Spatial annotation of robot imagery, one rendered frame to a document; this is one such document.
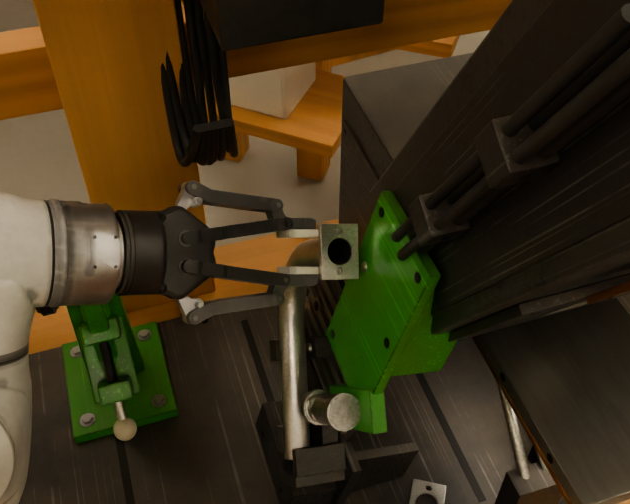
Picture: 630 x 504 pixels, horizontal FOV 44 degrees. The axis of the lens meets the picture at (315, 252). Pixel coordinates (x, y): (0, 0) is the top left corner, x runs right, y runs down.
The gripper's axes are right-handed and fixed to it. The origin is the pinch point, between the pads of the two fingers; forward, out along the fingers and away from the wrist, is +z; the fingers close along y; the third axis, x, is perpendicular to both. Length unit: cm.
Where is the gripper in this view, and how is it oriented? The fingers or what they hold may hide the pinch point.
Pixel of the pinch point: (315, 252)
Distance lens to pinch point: 78.3
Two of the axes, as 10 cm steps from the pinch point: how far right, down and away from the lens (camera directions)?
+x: -4.9, 0.2, 8.7
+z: 8.7, 0.0, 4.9
